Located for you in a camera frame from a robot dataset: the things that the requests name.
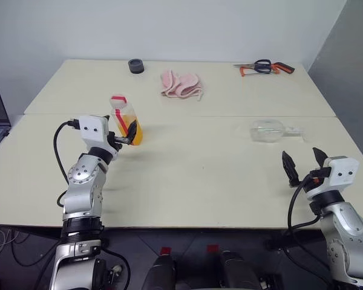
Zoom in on dark rounded shape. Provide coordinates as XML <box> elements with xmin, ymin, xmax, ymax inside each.
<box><xmin>218</xmin><ymin>250</ymin><xmax>263</xmax><ymax>290</ymax></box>
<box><xmin>140</xmin><ymin>255</ymin><xmax>178</xmax><ymax>290</ymax></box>

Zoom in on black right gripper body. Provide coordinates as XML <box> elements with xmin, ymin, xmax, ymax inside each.
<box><xmin>298</xmin><ymin>166</ymin><xmax>332</xmax><ymax>190</ymax></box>

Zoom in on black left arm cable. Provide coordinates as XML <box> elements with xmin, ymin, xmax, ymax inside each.
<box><xmin>53</xmin><ymin>120</ymin><xmax>80</xmax><ymax>208</ymax></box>

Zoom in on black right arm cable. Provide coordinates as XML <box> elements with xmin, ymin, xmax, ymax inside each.
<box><xmin>287</xmin><ymin>176</ymin><xmax>323</xmax><ymax>239</ymax></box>

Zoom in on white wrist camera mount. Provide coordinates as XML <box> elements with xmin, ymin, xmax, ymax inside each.
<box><xmin>78</xmin><ymin>114</ymin><xmax>116</xmax><ymax>149</ymax></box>
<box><xmin>307</xmin><ymin>156</ymin><xmax>360</xmax><ymax>200</ymax></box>

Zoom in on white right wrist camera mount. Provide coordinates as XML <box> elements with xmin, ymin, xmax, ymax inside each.
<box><xmin>307</xmin><ymin>156</ymin><xmax>360</xmax><ymax>200</ymax></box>

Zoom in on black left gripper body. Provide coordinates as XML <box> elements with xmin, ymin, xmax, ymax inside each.
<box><xmin>107</xmin><ymin>131</ymin><xmax>132</xmax><ymax>152</ymax></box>

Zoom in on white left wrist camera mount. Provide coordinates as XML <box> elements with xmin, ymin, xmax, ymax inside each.
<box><xmin>78</xmin><ymin>114</ymin><xmax>116</xmax><ymax>149</ymax></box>

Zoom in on pink cloth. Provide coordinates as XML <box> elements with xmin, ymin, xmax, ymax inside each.
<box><xmin>160</xmin><ymin>68</ymin><xmax>206</xmax><ymax>102</ymax></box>

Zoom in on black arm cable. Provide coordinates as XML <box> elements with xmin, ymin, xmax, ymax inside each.
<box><xmin>53</xmin><ymin>120</ymin><xmax>80</xmax><ymax>208</ymax></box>
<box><xmin>287</xmin><ymin>176</ymin><xmax>323</xmax><ymax>239</ymax></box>

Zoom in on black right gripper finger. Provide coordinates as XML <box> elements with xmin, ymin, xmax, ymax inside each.
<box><xmin>312</xmin><ymin>147</ymin><xmax>329</xmax><ymax>168</ymax></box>
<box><xmin>281</xmin><ymin>150</ymin><xmax>301</xmax><ymax>188</ymax></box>

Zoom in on clear plastic cup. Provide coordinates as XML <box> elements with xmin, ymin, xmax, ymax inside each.
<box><xmin>249</xmin><ymin>119</ymin><xmax>305</xmax><ymax>143</ymax></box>

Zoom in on white bottle cap red tape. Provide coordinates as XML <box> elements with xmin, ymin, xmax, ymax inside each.
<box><xmin>110</xmin><ymin>95</ymin><xmax>128</xmax><ymax>109</ymax></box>

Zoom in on orange liquid plastic bottle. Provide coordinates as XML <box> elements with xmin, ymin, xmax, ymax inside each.
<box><xmin>110</xmin><ymin>101</ymin><xmax>144</xmax><ymax>147</ymax></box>

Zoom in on black handled scissors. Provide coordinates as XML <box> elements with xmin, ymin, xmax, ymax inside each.
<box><xmin>232</xmin><ymin>59</ymin><xmax>273</xmax><ymax>74</ymax></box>

